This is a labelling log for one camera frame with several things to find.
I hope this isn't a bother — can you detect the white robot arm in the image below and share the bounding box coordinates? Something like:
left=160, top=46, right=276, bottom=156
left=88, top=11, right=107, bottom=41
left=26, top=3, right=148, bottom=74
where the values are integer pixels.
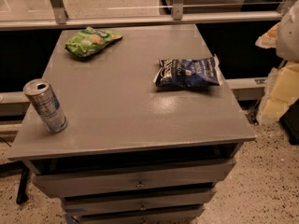
left=255, top=0, right=299, bottom=62

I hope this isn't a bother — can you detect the black metal leg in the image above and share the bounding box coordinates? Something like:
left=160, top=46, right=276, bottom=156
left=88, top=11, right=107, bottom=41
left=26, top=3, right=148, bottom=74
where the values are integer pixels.
left=16, top=166, right=30, bottom=204

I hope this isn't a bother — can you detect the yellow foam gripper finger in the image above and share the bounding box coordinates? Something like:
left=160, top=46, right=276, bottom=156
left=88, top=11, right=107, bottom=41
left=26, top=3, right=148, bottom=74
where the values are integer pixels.
left=255, top=23, right=279, bottom=49

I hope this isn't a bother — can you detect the blue chip bag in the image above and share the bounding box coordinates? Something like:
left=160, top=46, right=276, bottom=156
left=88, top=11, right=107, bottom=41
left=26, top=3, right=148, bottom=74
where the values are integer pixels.
left=153, top=55, right=221, bottom=89

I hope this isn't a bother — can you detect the top grey drawer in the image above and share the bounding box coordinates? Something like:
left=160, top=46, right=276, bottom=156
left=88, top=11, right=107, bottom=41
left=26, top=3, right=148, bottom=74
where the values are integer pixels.
left=33, top=158, right=235, bottom=198

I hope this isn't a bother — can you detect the green rice chip bag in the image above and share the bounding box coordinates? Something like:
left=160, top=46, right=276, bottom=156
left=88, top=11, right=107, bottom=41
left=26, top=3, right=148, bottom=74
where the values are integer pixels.
left=64, top=27, right=122, bottom=58

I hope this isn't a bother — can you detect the yellow foam padding block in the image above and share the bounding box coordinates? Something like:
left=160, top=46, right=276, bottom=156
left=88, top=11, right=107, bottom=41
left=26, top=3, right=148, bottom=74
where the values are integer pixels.
left=256, top=62, right=299, bottom=124

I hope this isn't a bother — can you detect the grey metal railing frame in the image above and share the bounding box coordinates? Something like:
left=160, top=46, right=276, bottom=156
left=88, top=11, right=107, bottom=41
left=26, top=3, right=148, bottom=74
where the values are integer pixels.
left=0, top=0, right=299, bottom=117

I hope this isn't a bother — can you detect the silver blue drink can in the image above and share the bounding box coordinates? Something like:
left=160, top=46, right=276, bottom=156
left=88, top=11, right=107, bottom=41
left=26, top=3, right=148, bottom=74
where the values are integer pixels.
left=23, top=78, right=67, bottom=133

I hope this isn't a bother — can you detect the middle grey drawer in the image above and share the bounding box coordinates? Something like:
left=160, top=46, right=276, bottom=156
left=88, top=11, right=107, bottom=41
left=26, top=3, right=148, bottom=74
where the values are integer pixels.
left=62, top=188, right=216, bottom=216

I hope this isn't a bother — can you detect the grey drawer cabinet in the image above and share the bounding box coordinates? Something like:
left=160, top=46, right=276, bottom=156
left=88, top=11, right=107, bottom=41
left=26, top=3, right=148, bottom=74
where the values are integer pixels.
left=7, top=23, right=257, bottom=224

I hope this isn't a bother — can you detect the bottom grey drawer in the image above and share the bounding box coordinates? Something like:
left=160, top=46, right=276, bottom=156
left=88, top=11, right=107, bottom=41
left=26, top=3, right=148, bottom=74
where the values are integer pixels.
left=78, top=204, right=204, bottom=224

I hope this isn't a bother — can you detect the grey drawer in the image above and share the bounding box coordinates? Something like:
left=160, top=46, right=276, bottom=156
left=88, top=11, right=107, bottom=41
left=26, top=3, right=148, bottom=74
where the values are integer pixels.
left=33, top=158, right=235, bottom=198
left=62, top=188, right=216, bottom=216
left=78, top=204, right=204, bottom=224

